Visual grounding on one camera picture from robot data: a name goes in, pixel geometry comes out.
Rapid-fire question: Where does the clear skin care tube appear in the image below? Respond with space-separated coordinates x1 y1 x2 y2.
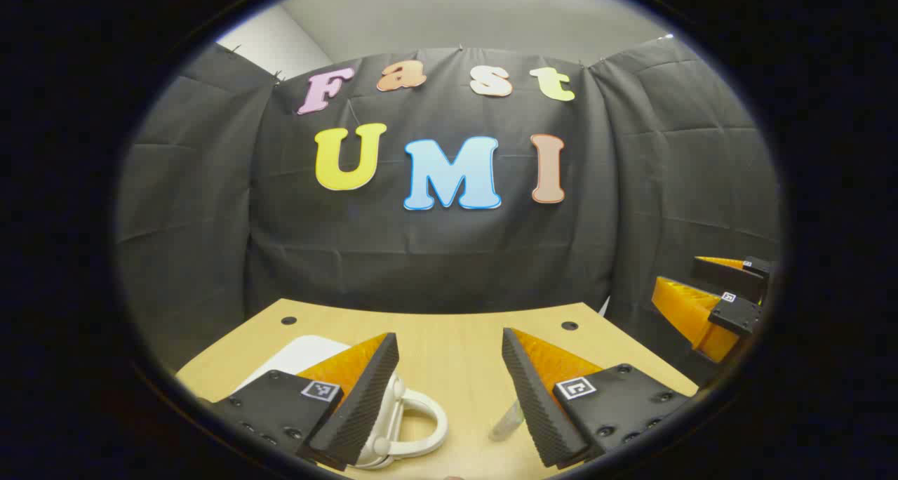
489 399 525 442

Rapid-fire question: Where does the white suitcase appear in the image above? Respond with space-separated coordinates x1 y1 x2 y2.
235 335 450 470

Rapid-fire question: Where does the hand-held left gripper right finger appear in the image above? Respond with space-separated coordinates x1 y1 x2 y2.
502 328 700 469

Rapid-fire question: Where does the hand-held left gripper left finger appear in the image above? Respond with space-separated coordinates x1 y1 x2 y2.
210 333 401 472

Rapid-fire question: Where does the black backdrop cloth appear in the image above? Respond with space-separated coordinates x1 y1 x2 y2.
116 41 783 389

